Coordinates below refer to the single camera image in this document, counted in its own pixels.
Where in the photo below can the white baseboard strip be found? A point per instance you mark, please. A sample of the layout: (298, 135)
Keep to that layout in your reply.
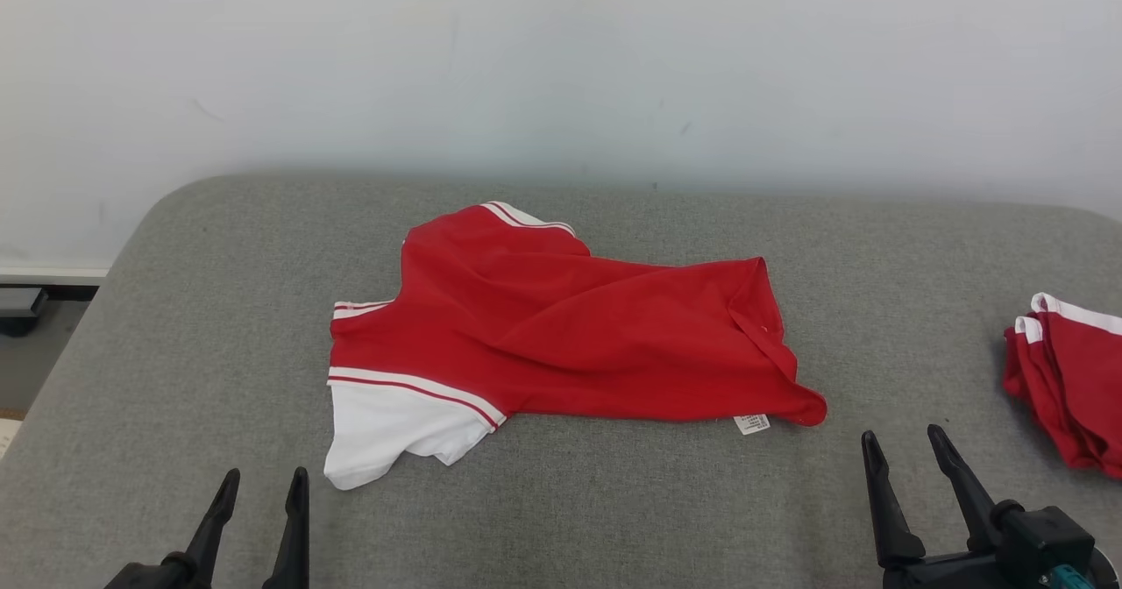
(53, 275)

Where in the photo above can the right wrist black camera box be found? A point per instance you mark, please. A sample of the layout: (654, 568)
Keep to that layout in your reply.
(1043, 536)

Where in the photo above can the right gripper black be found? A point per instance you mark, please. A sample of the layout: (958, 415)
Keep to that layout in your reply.
(947, 573)

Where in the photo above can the dark box on floor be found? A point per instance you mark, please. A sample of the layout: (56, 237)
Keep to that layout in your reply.
(22, 308)

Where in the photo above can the red T-shirt with white sleeves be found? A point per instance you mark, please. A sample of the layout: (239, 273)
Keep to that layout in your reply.
(570, 335)

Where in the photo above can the teal connector right camera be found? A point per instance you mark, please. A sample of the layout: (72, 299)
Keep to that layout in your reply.
(1071, 578)

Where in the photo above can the red shorts with white stripe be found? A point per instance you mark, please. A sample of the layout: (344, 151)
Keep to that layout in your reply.
(1069, 387)

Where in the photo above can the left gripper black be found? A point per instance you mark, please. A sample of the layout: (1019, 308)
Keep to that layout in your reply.
(153, 576)

